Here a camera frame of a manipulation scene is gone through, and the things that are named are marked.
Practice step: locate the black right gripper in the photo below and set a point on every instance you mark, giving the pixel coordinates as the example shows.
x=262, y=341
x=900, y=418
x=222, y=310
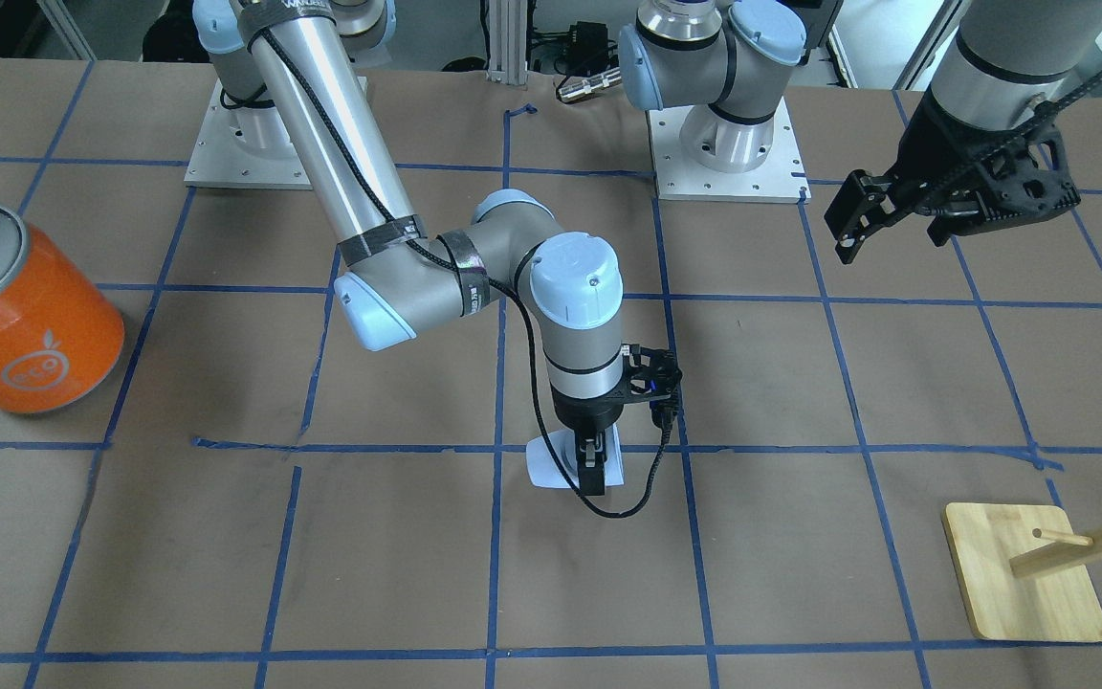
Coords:
x=583, y=414

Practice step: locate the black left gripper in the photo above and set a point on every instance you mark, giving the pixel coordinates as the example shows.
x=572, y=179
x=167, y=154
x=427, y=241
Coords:
x=926, y=144

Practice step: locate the translucent white plastic cup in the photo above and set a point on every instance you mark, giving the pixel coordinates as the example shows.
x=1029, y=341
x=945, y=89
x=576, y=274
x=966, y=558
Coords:
x=608, y=470

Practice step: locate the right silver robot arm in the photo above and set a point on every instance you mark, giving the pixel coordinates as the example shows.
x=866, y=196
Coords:
x=292, y=59

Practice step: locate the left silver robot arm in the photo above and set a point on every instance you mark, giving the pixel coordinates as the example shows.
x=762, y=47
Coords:
x=989, y=63

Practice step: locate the wooden cup tree stand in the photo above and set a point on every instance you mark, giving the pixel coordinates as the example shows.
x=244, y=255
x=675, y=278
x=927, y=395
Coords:
x=1022, y=571

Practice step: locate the silver cylindrical connector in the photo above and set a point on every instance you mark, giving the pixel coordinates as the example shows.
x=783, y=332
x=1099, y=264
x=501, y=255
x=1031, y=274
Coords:
x=572, y=90

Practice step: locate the orange can-shaped container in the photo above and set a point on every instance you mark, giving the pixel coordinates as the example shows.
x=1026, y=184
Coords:
x=59, y=335

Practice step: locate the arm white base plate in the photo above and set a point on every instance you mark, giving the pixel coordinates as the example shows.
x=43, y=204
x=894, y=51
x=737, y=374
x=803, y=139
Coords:
x=698, y=156
x=244, y=148

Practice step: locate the aluminium frame post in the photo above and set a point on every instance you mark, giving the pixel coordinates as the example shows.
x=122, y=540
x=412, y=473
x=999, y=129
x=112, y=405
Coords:
x=507, y=26

